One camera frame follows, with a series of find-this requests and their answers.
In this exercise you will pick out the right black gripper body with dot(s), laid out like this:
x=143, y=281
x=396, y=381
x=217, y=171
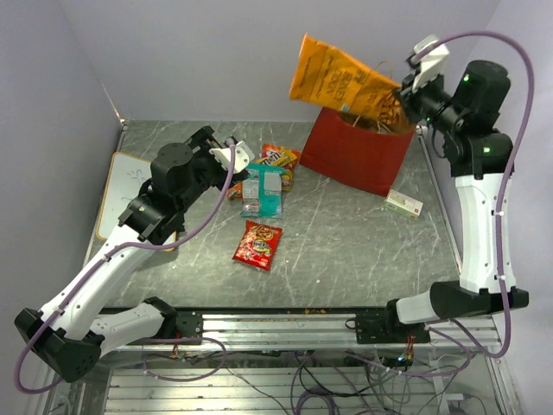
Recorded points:
x=423, y=103

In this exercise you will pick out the orange snack packet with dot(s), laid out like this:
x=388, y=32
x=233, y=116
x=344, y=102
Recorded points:
x=235, y=192

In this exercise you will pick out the teal Fox's candy bag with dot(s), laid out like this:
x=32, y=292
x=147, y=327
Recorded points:
x=262, y=192

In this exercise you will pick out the brown snack pouch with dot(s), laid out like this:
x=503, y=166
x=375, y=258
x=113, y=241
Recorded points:
x=364, y=123

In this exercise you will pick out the red paper bag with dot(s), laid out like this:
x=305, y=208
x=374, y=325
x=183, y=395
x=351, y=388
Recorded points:
x=357, y=158

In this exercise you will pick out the orange Kettle chips bag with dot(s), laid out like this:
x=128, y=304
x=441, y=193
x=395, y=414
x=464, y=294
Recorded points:
x=331, y=78

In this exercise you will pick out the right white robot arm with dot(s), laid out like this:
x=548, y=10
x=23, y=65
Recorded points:
x=478, y=154

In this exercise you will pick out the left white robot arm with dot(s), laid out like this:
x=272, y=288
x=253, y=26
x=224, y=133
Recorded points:
x=68, y=333

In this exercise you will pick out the yellow M&M's bag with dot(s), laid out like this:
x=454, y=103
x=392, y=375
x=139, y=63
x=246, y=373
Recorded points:
x=283, y=158

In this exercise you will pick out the orange Fox's candy bag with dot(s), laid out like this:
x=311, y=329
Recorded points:
x=288, y=174

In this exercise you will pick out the small red snack packet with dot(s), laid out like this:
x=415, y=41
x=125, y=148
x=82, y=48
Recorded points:
x=258, y=245

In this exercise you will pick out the small white box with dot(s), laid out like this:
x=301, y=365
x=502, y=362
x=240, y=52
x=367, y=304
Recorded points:
x=403, y=204

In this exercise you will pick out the small whiteboard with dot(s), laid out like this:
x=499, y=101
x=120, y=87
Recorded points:
x=126, y=176

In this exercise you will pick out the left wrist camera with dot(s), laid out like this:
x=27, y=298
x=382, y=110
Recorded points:
x=235, y=158

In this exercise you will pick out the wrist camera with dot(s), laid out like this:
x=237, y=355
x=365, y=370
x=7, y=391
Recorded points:
x=429, y=60
x=235, y=158

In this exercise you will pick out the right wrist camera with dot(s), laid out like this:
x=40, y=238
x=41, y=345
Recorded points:
x=429, y=60

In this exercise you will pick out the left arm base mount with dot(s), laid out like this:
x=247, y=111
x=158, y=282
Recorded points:
x=182, y=325

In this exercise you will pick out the aluminium rail frame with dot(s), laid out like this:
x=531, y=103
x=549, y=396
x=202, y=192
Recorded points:
x=295, y=361

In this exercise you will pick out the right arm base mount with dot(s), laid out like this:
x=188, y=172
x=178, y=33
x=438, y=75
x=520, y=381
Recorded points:
x=380, y=326

